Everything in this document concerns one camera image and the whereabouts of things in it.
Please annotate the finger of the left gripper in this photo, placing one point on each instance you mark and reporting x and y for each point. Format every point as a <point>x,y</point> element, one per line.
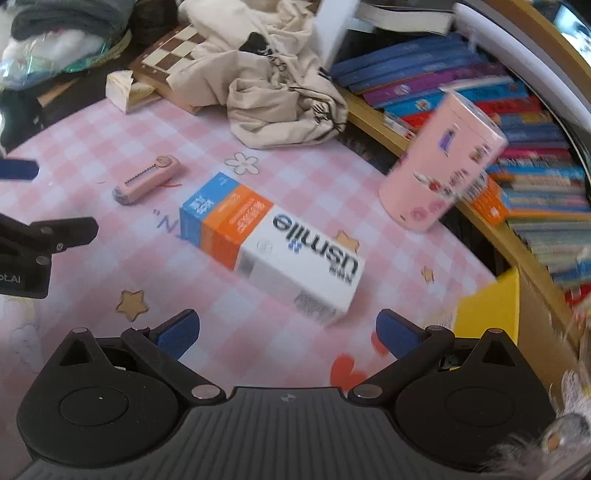
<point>20,241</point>
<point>18,169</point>

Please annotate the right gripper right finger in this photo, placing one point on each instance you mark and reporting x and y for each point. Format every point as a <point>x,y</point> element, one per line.
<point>416,351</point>

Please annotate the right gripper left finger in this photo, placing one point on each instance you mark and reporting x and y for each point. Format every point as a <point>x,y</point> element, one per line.
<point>157,352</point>

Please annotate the yellow cardboard box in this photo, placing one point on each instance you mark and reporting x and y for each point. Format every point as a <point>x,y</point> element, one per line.
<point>514,305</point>

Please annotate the white orange usmile box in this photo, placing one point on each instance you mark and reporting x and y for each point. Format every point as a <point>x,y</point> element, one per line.
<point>272,248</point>

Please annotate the grey folded blanket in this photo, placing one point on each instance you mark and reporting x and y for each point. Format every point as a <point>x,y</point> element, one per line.
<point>104,19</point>

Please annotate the wooden chess board box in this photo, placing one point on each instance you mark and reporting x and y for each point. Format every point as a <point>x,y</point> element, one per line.
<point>167,55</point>

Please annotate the row of leaning books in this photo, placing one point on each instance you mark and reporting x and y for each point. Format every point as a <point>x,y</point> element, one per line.
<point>539,186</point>

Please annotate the pink cylindrical canister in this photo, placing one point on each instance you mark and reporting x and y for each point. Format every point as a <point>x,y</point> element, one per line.
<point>455,146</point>

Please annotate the beige cloth bag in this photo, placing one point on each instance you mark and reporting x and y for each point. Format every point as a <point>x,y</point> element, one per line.
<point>256,60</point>

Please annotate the white desk lamp bar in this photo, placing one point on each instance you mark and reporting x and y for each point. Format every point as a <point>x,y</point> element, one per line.
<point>527,43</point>

